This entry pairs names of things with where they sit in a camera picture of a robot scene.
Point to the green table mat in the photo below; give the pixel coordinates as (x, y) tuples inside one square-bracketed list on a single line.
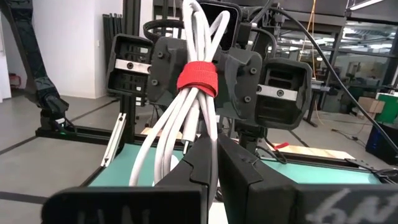
[(118, 171)]

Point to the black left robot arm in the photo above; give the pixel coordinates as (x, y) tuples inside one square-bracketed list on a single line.
[(248, 137)]

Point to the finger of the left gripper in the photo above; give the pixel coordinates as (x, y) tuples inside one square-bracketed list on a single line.
[(164, 71), (239, 84)]

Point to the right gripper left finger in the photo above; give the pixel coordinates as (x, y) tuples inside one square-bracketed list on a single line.
[(124, 205)]

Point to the green panel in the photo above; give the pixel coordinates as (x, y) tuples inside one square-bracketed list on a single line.
[(388, 109)]

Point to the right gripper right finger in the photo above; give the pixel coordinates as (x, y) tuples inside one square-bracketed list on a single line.
[(280, 202)]

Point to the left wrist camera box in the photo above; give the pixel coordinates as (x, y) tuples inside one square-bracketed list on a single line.
[(233, 31)]

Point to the silver angle bracket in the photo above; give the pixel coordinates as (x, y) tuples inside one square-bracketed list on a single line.
[(113, 140)]

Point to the cardboard box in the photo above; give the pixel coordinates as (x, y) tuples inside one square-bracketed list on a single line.
[(370, 105)]

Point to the black leaning panels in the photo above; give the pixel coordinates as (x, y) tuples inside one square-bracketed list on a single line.
[(109, 37)]

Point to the black floor case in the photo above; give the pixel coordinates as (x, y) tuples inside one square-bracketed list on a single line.
[(382, 146)]

